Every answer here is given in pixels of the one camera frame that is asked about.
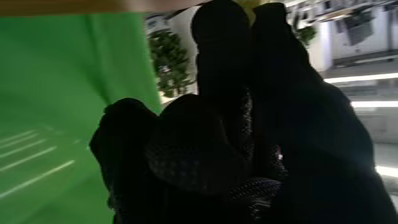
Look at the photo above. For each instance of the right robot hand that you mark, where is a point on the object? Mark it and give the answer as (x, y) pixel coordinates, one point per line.
(207, 160)

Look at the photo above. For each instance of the green plant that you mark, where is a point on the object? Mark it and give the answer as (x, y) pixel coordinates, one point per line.
(172, 63)

